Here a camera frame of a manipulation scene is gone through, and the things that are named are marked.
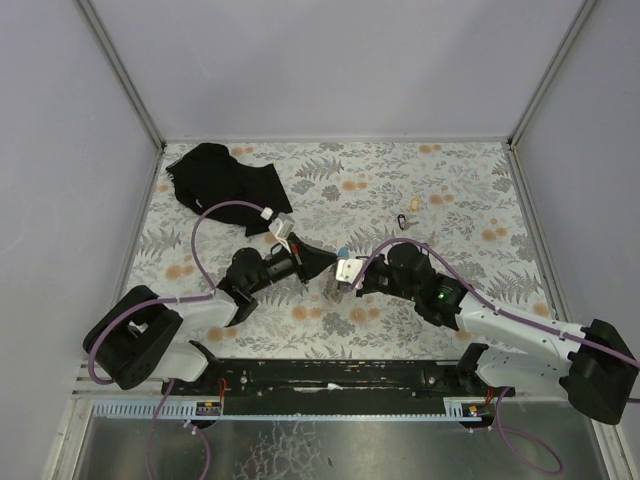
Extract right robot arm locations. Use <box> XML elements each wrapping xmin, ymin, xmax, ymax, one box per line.
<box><xmin>335</xmin><ymin>238</ymin><xmax>639</xmax><ymax>425</ymax></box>

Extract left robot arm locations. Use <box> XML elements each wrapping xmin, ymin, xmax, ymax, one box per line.
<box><xmin>83</xmin><ymin>235</ymin><xmax>337</xmax><ymax>390</ymax></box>

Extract floral table mat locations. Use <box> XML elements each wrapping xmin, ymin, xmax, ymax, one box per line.
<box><xmin>125</xmin><ymin>141</ymin><xmax>554</xmax><ymax>359</ymax></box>

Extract black cloth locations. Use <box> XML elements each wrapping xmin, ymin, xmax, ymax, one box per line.
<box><xmin>166</xmin><ymin>143</ymin><xmax>293</xmax><ymax>215</ymax></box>

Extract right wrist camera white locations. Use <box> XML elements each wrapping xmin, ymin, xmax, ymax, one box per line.
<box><xmin>335</xmin><ymin>257</ymin><xmax>366</xmax><ymax>292</ymax></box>

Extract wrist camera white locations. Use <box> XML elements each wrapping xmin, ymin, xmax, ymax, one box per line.
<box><xmin>335</xmin><ymin>257</ymin><xmax>366</xmax><ymax>292</ymax></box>
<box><xmin>269</xmin><ymin>213</ymin><xmax>295</xmax><ymax>251</ymax></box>

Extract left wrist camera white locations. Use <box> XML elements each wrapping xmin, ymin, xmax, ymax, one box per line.
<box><xmin>269</xmin><ymin>213</ymin><xmax>295</xmax><ymax>251</ymax></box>

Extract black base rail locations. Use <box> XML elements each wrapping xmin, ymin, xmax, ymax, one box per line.
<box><xmin>163</xmin><ymin>359</ymin><xmax>503</xmax><ymax>418</ymax></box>

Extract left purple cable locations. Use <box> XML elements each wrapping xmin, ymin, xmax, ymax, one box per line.
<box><xmin>87</xmin><ymin>199</ymin><xmax>274</xmax><ymax>480</ymax></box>

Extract purple cable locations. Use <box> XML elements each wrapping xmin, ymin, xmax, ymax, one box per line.
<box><xmin>352</xmin><ymin>238</ymin><xmax>640</xmax><ymax>474</ymax></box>
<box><xmin>87</xmin><ymin>199</ymin><xmax>274</xmax><ymax>480</ymax></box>

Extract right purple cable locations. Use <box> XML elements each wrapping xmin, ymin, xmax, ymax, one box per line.
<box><xmin>352</xmin><ymin>238</ymin><xmax>640</xmax><ymax>474</ymax></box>

